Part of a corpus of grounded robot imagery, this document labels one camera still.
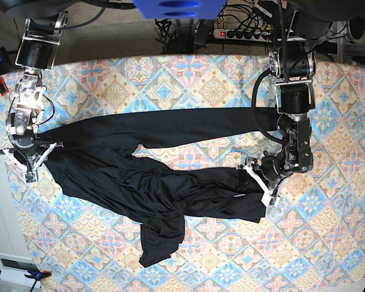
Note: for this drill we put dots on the white power strip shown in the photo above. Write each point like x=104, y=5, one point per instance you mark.
x=242, y=35

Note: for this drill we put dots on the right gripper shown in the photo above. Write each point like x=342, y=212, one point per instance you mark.
x=31, y=154

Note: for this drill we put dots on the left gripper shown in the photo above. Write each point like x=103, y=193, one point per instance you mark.
x=271, y=171

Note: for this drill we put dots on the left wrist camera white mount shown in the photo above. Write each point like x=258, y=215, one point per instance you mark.
x=269, y=197

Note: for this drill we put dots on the blue clamp bottom left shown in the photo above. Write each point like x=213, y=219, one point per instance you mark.
x=33, y=275

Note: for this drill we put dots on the white box with dark window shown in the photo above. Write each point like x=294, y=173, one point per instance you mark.
x=8, y=261

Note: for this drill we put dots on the black t-shirt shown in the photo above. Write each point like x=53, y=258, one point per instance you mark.
x=119, y=162

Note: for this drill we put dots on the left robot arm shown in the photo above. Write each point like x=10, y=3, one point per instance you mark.
x=292, y=65

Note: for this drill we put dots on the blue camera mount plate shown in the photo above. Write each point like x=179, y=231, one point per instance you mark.
x=176, y=9

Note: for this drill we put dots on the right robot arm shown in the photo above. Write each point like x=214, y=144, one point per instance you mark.
x=44, y=24

